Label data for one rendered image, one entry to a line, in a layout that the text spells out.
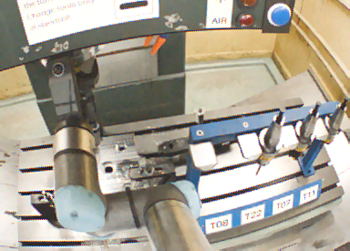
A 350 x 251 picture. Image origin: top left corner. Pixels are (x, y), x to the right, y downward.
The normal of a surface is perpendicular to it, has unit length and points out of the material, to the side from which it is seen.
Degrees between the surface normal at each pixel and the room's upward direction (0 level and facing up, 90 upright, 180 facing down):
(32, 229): 0
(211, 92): 0
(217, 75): 0
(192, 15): 90
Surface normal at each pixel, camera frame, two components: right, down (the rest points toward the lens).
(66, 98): 0.15, 0.37
